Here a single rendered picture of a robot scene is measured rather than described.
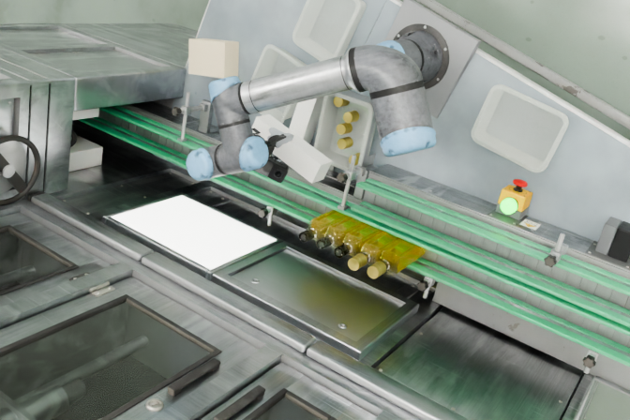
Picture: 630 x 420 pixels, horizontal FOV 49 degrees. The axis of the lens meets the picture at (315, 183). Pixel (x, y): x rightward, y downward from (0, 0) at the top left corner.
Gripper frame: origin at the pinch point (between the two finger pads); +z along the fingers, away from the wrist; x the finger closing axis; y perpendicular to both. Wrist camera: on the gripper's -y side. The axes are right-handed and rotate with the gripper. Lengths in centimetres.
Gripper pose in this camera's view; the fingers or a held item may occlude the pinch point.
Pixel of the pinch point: (287, 148)
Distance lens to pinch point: 189.6
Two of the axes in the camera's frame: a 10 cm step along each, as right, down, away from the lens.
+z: 5.4, -1.9, 8.2
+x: -4.0, 8.0, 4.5
